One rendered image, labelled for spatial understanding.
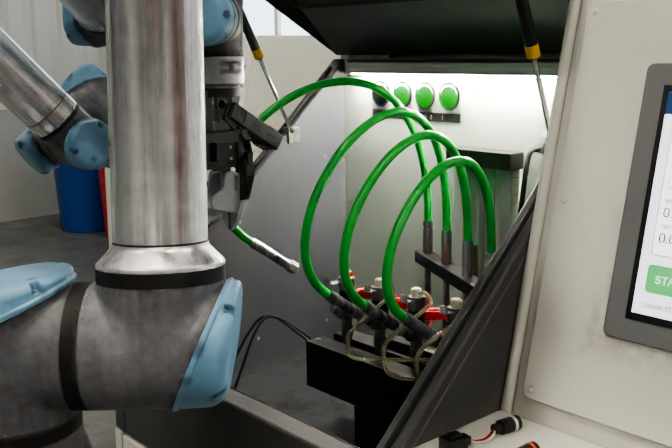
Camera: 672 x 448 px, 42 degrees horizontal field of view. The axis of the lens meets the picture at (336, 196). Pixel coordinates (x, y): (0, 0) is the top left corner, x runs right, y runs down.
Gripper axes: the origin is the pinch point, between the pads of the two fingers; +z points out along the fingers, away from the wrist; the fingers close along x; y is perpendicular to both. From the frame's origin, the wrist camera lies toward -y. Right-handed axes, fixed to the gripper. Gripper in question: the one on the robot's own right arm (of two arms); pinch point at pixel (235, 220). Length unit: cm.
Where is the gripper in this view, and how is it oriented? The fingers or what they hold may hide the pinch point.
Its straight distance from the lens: 133.2
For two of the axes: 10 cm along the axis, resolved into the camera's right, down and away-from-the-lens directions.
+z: 0.1, 9.9, 1.6
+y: -7.5, 1.2, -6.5
